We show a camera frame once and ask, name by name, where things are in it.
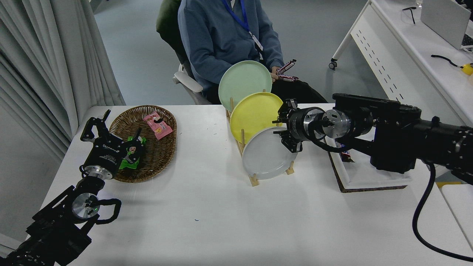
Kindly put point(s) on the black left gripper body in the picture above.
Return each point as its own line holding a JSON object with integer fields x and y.
{"x": 105, "y": 153}

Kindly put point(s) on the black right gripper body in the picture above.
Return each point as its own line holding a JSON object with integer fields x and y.
{"x": 296, "y": 125}

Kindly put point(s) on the brown snack bar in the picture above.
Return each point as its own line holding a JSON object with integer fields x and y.
{"x": 286, "y": 66}
{"x": 287, "y": 78}

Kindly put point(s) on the grey plate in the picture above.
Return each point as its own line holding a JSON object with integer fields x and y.
{"x": 262, "y": 159}

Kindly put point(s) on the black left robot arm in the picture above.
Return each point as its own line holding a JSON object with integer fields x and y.
{"x": 55, "y": 229}

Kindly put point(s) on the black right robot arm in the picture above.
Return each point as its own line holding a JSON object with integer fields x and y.
{"x": 395, "y": 144}

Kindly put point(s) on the yellow plate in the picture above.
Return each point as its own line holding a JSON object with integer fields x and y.
{"x": 251, "y": 114}

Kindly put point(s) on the pale green plate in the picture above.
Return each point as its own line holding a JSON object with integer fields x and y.
{"x": 240, "y": 81}

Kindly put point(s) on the wooden plate rack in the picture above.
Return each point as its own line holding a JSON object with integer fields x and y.
{"x": 253, "y": 181}

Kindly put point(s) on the person's hand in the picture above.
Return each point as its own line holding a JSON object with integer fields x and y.
{"x": 275, "y": 72}

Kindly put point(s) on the green snack packet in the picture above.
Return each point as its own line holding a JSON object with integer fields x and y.
{"x": 123, "y": 163}

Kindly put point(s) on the brown wicker basket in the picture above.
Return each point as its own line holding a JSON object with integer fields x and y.
{"x": 159, "y": 159}

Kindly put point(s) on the pink snack packet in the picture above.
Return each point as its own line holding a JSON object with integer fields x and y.
{"x": 161, "y": 130}

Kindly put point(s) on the brown snickers bar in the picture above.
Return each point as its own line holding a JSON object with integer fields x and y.
{"x": 346, "y": 157}

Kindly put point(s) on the green and white chair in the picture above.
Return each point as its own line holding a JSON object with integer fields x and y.
{"x": 188, "y": 83}

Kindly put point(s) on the white lined cork tray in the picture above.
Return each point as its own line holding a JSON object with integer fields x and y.
{"x": 369, "y": 179}

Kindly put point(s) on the grey curtain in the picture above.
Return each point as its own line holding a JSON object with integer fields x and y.
{"x": 37, "y": 55}

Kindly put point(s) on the person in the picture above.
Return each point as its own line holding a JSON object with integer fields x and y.
{"x": 218, "y": 37}

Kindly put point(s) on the white perforated desk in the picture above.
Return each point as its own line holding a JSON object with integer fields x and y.
{"x": 406, "y": 55}

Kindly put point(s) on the black glasses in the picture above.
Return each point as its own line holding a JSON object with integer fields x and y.
{"x": 411, "y": 14}

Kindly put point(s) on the yellow round object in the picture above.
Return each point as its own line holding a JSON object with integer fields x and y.
{"x": 468, "y": 69}

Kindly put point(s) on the silver laptop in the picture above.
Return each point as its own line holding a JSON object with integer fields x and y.
{"x": 443, "y": 18}

